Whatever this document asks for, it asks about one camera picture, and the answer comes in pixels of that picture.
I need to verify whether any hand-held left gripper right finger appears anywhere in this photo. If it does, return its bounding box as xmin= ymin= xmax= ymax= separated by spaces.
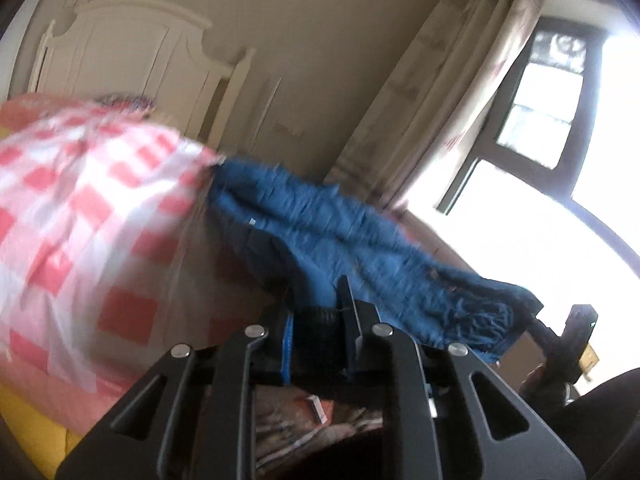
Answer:
xmin=337 ymin=275 xmax=586 ymax=480

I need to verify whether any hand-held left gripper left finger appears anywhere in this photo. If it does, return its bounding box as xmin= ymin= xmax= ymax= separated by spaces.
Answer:
xmin=55 ymin=310 xmax=296 ymax=480

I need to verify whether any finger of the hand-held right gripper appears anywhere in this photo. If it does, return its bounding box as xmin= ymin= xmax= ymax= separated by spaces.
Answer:
xmin=527 ymin=310 xmax=566 ymax=348

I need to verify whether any blue puffer jacket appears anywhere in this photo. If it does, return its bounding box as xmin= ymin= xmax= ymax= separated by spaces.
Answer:
xmin=210 ymin=156 xmax=546 ymax=386

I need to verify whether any person's right hand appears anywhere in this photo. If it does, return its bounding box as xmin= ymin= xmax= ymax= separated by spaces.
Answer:
xmin=520 ymin=362 xmax=568 ymax=403

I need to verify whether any grey striped cloth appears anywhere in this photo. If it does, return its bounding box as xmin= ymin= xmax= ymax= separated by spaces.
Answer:
xmin=255 ymin=387 xmax=386 ymax=466

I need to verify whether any dark framed window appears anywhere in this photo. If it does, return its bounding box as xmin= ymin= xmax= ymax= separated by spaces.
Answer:
xmin=435 ymin=0 xmax=640 ymax=281

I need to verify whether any white slim pole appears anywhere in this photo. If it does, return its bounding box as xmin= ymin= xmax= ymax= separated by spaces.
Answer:
xmin=252 ymin=77 xmax=283 ymax=153

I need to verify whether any printed beige curtain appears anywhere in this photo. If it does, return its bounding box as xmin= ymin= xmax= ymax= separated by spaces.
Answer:
xmin=325 ymin=0 xmax=551 ymax=211

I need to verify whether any pink checked bed sheet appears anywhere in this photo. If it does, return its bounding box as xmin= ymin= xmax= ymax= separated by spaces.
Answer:
xmin=0 ymin=92 xmax=223 ymax=401

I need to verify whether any yellow bed sheet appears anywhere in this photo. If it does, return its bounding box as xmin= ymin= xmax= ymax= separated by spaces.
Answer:
xmin=0 ymin=385 xmax=83 ymax=480

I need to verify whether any patterned round pillow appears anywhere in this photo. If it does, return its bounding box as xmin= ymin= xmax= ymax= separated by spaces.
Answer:
xmin=92 ymin=92 xmax=156 ymax=113

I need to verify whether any white wooden headboard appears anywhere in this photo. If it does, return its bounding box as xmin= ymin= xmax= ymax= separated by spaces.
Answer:
xmin=27 ymin=0 xmax=256 ymax=151

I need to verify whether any beige wall socket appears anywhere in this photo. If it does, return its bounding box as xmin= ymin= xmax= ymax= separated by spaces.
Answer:
xmin=272 ymin=119 xmax=306 ymax=138

